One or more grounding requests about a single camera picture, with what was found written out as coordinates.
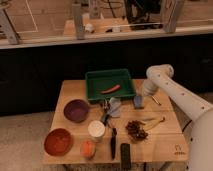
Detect blue grey sponge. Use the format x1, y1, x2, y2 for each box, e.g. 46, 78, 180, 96
133, 95, 144, 109

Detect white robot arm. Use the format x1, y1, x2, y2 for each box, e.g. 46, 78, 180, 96
142, 64, 213, 171

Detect purple bowl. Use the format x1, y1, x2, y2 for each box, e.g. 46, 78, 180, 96
64, 99, 89, 123

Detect red bowl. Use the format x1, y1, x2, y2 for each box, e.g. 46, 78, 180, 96
44, 128, 73, 156

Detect red chili pepper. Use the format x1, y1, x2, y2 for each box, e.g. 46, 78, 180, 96
101, 84, 120, 94

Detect yellow green banana toy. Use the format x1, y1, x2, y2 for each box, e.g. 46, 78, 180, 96
142, 116, 165, 131

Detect grey cloth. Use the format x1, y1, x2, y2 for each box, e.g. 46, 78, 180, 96
107, 97, 121, 118

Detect brown dried grape bunch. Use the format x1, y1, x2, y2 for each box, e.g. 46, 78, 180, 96
126, 120, 148, 141

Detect green plastic tray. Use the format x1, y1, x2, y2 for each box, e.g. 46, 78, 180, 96
85, 69, 136, 103

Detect black remote control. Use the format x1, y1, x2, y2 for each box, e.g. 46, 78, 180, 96
120, 143, 131, 170

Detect white cup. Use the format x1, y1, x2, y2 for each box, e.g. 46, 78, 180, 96
88, 120, 105, 142

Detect grey handled scissors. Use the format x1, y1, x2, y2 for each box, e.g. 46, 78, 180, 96
101, 99, 110, 126

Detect black cable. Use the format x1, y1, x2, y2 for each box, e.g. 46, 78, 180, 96
181, 120, 190, 133

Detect black handled knife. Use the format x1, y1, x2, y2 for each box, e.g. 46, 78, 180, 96
110, 128, 117, 160

